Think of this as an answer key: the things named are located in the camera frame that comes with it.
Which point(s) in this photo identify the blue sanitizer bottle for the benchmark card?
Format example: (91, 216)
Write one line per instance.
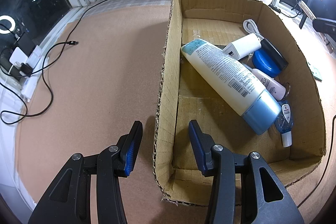
(284, 123)

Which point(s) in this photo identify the pink cosmetic tube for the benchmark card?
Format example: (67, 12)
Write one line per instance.
(276, 89)

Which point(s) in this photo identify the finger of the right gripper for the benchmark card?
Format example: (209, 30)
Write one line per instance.
(326, 28)

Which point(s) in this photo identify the white wall charger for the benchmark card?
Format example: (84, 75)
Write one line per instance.
(242, 47)

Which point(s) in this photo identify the black inline cable remote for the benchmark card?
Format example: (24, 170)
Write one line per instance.
(275, 8)

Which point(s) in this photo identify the black cylinder case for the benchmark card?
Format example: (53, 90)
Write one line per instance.
(274, 54)

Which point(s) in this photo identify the checkered cloth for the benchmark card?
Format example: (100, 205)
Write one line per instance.
(110, 5)

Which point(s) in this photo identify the cardboard box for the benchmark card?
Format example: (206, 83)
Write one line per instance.
(199, 81)

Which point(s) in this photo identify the white blue lotion bottle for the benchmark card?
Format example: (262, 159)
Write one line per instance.
(242, 90)

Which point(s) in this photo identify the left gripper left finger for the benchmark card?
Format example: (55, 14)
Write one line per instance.
(67, 199)

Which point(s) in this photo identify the blue round tin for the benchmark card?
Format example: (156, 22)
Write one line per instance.
(262, 61)

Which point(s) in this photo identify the white power strip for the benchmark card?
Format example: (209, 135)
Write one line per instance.
(35, 61)

